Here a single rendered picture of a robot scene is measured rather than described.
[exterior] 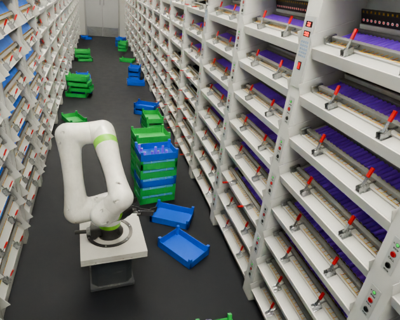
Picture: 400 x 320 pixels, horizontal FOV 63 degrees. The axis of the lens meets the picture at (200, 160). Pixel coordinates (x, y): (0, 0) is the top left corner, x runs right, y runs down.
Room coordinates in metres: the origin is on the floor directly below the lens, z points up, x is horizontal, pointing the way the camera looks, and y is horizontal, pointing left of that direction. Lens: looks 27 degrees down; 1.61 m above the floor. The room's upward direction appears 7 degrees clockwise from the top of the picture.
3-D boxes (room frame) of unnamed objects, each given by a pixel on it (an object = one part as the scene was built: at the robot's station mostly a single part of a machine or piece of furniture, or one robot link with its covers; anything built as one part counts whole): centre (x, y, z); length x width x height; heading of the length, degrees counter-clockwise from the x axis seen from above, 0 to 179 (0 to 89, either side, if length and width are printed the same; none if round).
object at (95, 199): (1.46, 0.48, 0.48); 0.16 x 0.13 x 0.19; 118
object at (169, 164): (2.35, 0.36, 0.36); 0.30 x 0.20 x 0.08; 117
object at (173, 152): (2.35, 0.36, 0.44); 0.30 x 0.20 x 0.08; 117
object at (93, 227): (1.45, 0.52, 0.35); 0.26 x 0.15 x 0.06; 108
